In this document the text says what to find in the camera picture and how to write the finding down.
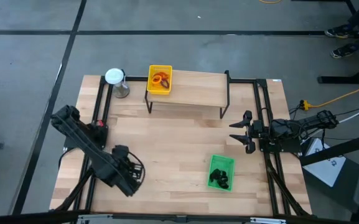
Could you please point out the white mushroom lamp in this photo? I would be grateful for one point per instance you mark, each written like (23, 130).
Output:
(114, 76)

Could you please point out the purple coil wristband with keyring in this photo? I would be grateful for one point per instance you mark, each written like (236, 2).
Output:
(168, 84)

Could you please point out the yellow coil wristband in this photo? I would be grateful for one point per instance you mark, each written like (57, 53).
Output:
(153, 79)

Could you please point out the person's shoe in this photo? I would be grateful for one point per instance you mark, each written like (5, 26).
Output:
(342, 51)
(338, 32)

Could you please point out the black desk beam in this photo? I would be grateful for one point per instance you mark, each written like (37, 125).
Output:
(338, 151)

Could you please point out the wooden desk shelf riser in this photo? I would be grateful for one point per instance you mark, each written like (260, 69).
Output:
(198, 90)

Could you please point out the black front beam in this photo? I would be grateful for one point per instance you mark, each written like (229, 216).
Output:
(26, 217)

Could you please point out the red arm base knob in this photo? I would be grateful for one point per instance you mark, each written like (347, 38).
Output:
(100, 124)

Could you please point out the black aluminium table frame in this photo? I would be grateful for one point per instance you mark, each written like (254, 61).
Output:
(137, 78)

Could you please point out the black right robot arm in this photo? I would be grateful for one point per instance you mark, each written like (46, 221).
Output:
(306, 124)

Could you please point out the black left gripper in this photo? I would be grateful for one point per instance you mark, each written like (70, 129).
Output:
(118, 174)

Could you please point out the yellow plastic basket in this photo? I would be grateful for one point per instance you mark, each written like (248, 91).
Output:
(159, 68)

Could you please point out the black desk leg frame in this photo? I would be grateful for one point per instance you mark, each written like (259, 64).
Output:
(338, 80)

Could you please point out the green plastic basket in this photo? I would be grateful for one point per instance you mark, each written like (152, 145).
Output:
(221, 161)

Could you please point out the orange coil wristband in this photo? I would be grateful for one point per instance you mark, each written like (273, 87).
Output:
(166, 75)

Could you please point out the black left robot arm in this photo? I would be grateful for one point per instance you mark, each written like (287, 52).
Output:
(73, 130)

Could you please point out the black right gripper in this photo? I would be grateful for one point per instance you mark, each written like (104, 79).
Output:
(257, 130)

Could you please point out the white box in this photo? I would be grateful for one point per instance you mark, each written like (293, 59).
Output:
(325, 168)

